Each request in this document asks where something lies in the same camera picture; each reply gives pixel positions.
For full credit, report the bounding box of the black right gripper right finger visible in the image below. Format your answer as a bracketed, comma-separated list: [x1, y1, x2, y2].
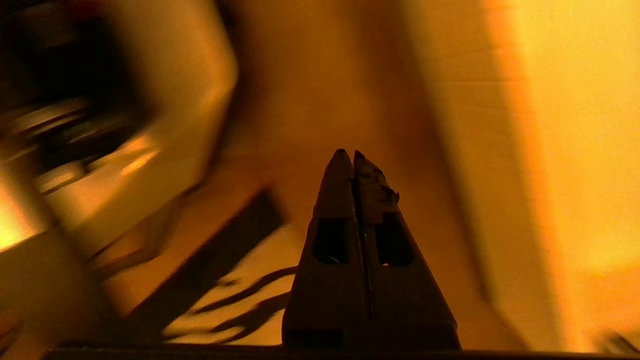
[352, 150, 461, 350]

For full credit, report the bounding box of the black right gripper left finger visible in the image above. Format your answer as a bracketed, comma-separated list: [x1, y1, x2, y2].
[281, 148, 372, 348]

